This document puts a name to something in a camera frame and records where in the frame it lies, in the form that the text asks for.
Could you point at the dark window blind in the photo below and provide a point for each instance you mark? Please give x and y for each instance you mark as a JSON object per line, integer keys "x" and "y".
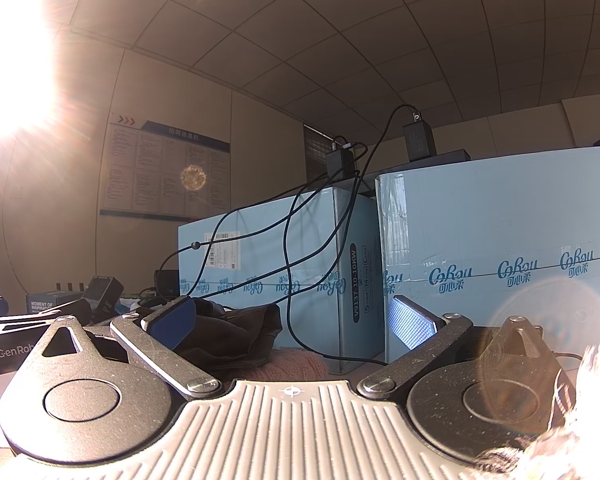
{"x": 317, "y": 152}

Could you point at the small dark blue box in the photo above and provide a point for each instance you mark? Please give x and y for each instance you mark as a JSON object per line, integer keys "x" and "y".
{"x": 52, "y": 301}

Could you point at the pink knit cloth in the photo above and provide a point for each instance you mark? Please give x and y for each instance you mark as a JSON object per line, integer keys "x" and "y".
{"x": 292, "y": 365}

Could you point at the black cloth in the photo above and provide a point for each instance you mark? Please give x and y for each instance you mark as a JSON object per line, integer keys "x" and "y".
{"x": 235, "y": 332}

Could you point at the wall notice board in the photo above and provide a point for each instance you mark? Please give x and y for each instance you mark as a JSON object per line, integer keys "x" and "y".
{"x": 165, "y": 170}

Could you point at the small black device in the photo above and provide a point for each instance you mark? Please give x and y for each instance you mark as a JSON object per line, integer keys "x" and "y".
{"x": 166, "y": 282}

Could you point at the black camera device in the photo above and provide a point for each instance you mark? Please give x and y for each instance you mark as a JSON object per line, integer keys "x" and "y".
{"x": 102, "y": 295}

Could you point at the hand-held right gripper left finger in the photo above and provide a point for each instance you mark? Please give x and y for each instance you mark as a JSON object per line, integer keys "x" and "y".
{"x": 172, "y": 322}

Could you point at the large black power adapter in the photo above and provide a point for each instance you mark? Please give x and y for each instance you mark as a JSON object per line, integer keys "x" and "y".
{"x": 418, "y": 137}

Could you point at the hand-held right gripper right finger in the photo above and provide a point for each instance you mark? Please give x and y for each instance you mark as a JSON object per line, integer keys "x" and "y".
{"x": 410, "y": 325}

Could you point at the small light blue cardboard box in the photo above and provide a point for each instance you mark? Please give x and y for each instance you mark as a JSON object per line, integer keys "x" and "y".
{"x": 260, "y": 255}

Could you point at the light blue board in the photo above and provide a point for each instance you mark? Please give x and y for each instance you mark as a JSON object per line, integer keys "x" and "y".
{"x": 505, "y": 220}

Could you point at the small black power adapter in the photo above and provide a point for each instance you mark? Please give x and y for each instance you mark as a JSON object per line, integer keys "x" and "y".
{"x": 341, "y": 162}

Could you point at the white furry sleeve cuff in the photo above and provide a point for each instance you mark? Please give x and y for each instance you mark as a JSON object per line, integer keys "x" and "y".
{"x": 587, "y": 410}

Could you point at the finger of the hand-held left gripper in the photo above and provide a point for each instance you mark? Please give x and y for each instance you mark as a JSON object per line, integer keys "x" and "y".
{"x": 75, "y": 309}

